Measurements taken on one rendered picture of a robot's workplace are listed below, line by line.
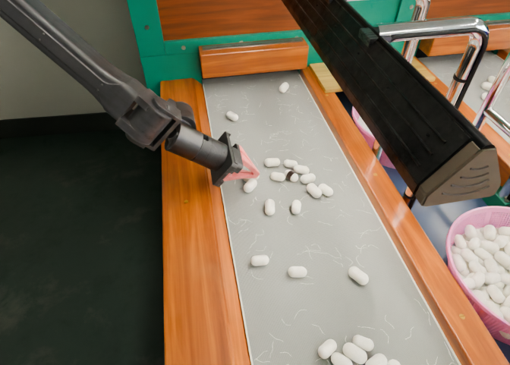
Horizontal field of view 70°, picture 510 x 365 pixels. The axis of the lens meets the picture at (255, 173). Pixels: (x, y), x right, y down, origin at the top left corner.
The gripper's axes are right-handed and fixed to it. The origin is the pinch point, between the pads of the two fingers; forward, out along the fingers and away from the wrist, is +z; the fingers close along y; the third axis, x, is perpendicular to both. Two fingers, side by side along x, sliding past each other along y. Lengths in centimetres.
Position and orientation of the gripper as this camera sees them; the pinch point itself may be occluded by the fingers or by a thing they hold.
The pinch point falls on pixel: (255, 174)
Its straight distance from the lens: 75.9
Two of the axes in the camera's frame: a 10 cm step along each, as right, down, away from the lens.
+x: -6.2, 6.4, 4.6
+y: -1.8, -6.9, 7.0
